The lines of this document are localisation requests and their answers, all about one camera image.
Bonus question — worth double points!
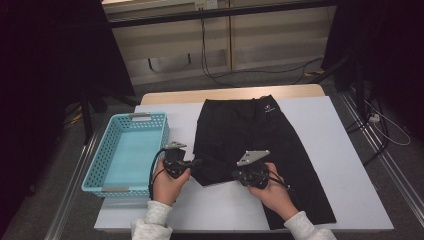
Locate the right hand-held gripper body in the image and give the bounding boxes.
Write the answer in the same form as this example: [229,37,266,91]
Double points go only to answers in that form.
[236,149,271,190]

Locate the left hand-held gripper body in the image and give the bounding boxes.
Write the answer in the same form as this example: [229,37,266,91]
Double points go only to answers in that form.
[163,141,193,180]

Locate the black pants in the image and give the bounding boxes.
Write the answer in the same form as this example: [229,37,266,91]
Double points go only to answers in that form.
[192,94,338,231]

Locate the light blue plastic basket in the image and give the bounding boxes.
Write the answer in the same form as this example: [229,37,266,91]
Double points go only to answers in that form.
[81,112,170,198]

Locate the person's left hand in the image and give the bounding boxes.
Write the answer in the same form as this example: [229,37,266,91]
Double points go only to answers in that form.
[151,159,192,207]

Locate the person's right hand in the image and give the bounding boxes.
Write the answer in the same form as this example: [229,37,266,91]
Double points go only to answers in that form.
[248,162,300,222]

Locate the wooden table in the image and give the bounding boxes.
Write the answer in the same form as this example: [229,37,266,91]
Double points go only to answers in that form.
[139,83,326,106]

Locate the black metal stand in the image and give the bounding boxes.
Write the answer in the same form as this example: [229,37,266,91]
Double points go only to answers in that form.
[78,84,141,146]
[308,54,368,118]

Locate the white table cover sheet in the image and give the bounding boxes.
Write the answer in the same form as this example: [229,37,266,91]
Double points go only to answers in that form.
[94,95,395,233]

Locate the beige wooden cabinet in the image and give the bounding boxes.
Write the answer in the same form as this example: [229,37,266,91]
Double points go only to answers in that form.
[103,0,337,86]

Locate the black horizontal bar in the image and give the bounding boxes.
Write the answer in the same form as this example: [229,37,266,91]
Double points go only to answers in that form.
[108,0,338,29]

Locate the wide black curtain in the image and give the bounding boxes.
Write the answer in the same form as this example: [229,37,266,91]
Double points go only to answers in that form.
[0,0,136,234]

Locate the narrow black curtain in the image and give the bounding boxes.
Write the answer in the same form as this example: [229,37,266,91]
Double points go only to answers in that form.
[321,0,424,141]

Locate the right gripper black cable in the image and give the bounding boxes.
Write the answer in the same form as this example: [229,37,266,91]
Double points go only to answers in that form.
[263,169,292,191]

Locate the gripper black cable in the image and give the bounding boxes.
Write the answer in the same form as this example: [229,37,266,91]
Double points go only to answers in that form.
[148,148,168,201]
[263,169,292,191]

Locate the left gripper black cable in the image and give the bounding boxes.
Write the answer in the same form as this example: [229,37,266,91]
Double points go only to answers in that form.
[148,148,168,201]

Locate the black hanging wall cable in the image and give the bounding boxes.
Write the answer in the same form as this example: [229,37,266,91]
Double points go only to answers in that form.
[199,8,324,88]

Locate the aluminium floor rail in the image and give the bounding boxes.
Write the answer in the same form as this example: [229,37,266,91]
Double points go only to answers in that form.
[43,131,101,240]
[339,91,424,218]

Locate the black floor cable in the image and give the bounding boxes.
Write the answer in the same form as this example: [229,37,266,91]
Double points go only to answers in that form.
[344,96,391,168]

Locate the white wall socket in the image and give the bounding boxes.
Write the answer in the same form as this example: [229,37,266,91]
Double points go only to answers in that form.
[194,0,219,11]

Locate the white floor cable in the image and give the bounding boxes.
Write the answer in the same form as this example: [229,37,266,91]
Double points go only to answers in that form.
[364,99,412,147]

